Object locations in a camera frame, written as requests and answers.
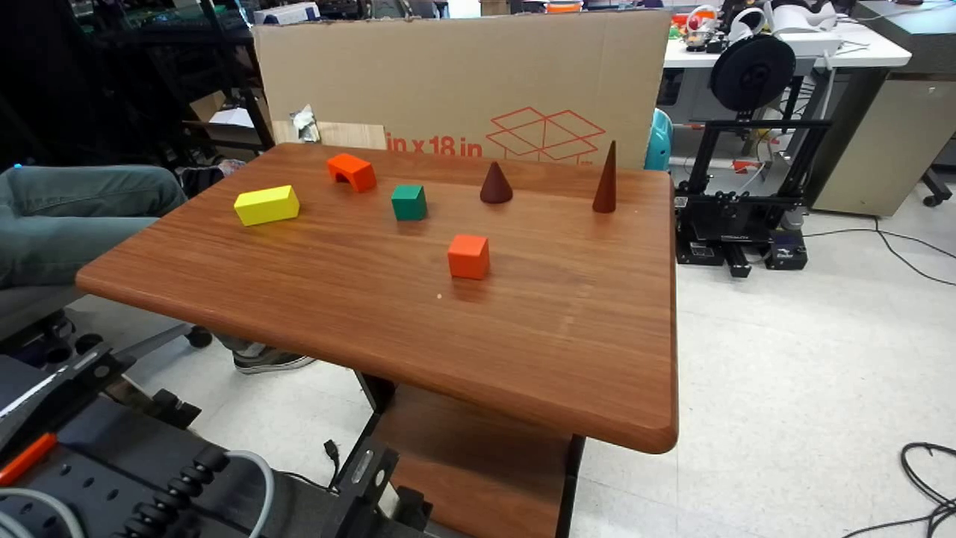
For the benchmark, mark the orange arch block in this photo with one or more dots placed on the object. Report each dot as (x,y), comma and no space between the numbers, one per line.
(353,172)

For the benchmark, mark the orange cube block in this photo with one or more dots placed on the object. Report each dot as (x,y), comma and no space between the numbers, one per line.
(467,255)

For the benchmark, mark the green cube block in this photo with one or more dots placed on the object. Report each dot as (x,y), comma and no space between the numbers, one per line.
(410,201)

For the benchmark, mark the yellow rectangular block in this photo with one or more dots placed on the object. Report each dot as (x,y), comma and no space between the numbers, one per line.
(266,204)

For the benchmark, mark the short brown cone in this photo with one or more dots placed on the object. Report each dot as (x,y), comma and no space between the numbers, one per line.
(498,187)

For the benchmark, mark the tall brown cone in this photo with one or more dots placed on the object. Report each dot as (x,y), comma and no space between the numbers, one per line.
(604,184)

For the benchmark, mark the large cardboard box panel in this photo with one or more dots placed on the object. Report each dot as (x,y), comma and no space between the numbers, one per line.
(467,75)

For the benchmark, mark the teal round object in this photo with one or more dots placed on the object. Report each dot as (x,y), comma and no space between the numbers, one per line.
(659,140)

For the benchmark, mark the grey shoe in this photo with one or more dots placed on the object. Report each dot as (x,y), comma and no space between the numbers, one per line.
(271,356)

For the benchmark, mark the black 3D printer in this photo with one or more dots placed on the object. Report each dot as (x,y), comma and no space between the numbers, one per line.
(738,198)

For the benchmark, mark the black filament spool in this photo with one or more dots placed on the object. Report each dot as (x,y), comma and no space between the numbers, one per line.
(752,72)

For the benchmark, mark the black metal rack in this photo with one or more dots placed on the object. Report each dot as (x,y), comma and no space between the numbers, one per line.
(169,69)

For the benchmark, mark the black equipment base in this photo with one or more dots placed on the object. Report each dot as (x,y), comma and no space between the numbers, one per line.
(120,467)

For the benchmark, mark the person leg in teal trousers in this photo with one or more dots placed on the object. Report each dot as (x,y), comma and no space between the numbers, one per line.
(69,219)

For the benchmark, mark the beige cabinet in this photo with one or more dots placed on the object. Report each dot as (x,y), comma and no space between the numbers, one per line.
(886,144)

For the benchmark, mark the white desk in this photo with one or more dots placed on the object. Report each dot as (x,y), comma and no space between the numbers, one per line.
(856,50)

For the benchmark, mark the black chair caster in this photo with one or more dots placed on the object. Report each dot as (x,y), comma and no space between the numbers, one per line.
(936,193)

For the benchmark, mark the wooden table pedestal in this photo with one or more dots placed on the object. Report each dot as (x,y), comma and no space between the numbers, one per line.
(479,467)

